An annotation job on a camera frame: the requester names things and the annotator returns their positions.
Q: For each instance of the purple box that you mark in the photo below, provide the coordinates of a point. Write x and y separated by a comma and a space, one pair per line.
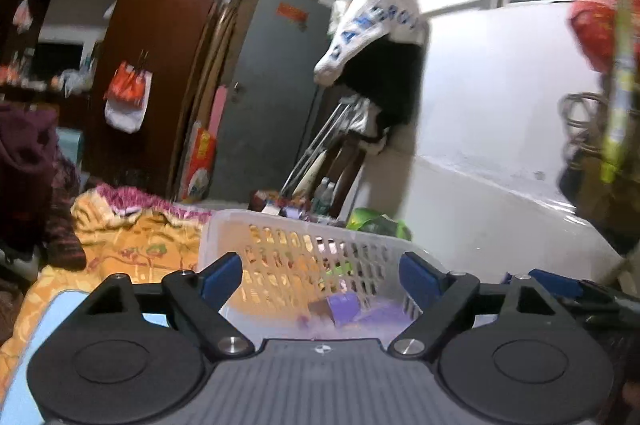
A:
342, 307

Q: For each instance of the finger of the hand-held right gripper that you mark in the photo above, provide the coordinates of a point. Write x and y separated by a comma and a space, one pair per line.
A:
555, 281

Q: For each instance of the orange patterned blanket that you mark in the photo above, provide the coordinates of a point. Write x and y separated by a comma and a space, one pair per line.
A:
135, 245

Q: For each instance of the white and grey garment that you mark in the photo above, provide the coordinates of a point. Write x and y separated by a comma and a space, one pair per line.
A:
360, 115

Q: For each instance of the pile of colourful packets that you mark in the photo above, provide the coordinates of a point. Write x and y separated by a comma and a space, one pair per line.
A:
280, 205

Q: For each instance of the dark hanging bag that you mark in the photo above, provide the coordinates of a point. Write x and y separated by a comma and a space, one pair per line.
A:
600, 205

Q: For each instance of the grey door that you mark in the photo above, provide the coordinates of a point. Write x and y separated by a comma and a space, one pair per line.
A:
270, 80

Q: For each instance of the green bag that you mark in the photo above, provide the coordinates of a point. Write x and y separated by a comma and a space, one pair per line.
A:
380, 225

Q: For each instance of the white sweater with blue letters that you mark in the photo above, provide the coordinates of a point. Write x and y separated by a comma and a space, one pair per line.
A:
370, 20

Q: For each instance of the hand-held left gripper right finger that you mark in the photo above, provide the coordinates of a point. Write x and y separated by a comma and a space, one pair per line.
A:
417, 277

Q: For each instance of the pink board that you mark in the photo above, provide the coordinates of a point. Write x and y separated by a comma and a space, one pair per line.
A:
216, 110

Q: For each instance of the row of small shelf items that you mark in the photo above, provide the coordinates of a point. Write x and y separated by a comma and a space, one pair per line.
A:
30, 77

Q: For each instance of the light blue plastic stool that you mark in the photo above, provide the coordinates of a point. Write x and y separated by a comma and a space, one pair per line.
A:
70, 145

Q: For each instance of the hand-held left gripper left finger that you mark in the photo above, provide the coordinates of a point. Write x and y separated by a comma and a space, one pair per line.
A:
222, 277

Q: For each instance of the brown wooden chair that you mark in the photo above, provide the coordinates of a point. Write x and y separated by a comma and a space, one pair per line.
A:
345, 175

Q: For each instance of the orange and white plastic bag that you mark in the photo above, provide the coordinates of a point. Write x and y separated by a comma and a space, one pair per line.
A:
127, 95

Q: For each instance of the black garment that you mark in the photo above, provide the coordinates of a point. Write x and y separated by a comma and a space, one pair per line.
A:
390, 80

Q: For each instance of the white plastic basket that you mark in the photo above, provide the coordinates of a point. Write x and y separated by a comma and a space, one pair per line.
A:
300, 225

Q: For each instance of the small pink plastic bag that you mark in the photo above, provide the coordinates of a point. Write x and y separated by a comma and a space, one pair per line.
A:
22, 15

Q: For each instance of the leaning wooden boards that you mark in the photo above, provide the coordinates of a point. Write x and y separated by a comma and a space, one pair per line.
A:
220, 45

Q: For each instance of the brown wooden wardrobe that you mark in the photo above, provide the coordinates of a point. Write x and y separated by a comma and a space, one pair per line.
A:
165, 5

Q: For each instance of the clear plastic bottle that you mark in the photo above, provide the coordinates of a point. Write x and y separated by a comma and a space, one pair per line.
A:
325, 197

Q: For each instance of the red and yellow packaging bag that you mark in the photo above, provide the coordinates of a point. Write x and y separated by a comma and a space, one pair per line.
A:
200, 165

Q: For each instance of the red plastic bag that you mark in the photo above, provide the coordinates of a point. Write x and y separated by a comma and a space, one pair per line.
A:
595, 25

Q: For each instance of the maroon clothing pile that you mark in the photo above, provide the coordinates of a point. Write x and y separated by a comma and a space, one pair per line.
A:
25, 165

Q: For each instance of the red door sign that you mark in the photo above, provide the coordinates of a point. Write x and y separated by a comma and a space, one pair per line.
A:
292, 11

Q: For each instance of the metal crutches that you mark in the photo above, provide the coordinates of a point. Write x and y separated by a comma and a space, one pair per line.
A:
320, 145

